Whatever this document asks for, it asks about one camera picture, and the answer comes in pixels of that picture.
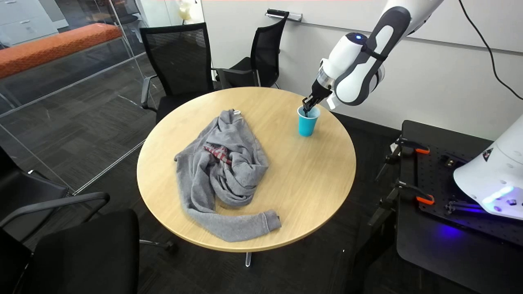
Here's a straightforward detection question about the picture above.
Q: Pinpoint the orange bench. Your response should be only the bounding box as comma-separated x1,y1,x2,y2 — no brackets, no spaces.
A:
0,23,123,80

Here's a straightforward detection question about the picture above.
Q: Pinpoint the row of black office chairs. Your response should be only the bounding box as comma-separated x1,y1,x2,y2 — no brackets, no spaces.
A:
0,146,179,294

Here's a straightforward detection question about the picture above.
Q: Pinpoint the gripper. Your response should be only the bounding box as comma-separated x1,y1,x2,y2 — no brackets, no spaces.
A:
302,79,333,118

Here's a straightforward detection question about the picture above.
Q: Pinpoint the silver whiteboard tray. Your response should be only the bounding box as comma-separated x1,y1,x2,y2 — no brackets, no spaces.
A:
265,12,303,22

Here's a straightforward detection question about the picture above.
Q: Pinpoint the whiteboard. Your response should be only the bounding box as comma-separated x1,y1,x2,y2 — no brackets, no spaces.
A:
202,0,523,54

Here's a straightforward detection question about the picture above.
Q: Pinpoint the black cable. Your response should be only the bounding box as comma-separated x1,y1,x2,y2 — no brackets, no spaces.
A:
458,0,523,101

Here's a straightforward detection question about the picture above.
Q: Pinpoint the white cabinet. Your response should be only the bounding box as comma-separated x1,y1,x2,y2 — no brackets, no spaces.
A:
0,0,60,48

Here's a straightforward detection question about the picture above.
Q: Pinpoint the black clamp with orange grip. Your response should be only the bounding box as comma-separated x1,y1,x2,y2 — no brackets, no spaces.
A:
383,136,431,165
379,181,435,207

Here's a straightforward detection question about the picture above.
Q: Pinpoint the grey hooded sweatshirt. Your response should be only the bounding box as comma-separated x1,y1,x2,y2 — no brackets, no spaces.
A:
174,109,283,243

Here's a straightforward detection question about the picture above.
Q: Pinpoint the black mesh office chair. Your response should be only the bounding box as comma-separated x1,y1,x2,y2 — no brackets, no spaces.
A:
140,22,217,124
216,11,290,90

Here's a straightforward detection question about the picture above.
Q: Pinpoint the blue plastic cup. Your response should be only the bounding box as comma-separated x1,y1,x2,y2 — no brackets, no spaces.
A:
297,105,321,137

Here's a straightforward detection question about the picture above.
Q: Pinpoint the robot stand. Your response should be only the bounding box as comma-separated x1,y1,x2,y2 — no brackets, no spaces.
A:
396,120,523,294

